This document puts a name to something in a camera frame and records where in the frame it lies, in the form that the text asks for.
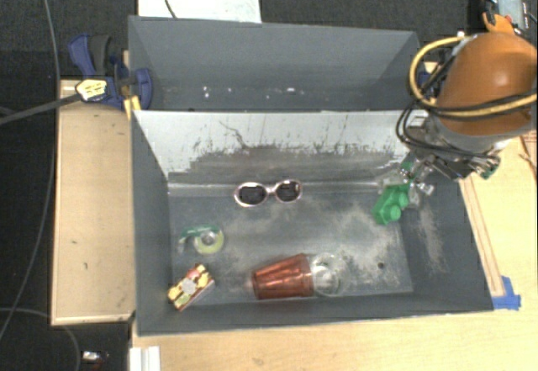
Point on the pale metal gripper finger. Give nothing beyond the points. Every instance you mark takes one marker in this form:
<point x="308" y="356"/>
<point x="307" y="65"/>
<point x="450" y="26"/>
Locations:
<point x="422" y="189"/>
<point x="388" y="183"/>

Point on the green toy block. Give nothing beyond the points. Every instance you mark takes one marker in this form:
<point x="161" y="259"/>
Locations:
<point x="391" y="207"/>

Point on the clear glass bowl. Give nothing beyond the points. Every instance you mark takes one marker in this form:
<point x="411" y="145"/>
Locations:
<point x="332" y="274"/>

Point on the pink sunglasses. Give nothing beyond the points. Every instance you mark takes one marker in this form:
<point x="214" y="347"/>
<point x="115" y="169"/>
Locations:
<point x="269" y="192"/>

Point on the grey metal bin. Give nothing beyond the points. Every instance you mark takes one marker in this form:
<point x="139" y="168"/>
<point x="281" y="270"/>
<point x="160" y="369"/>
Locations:
<point x="269" y="218"/>

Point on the copper red cup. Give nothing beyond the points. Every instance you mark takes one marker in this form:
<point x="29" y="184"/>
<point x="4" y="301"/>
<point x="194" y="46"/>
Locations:
<point x="283" y="277"/>

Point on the green clear tape dispenser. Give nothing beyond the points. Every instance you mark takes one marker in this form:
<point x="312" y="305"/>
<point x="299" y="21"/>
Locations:
<point x="206" y="240"/>

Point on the red yellow small packet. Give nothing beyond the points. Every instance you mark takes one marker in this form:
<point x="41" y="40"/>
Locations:
<point x="190" y="287"/>

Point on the pale wood board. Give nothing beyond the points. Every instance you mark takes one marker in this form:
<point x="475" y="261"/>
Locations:
<point x="94" y="209"/>

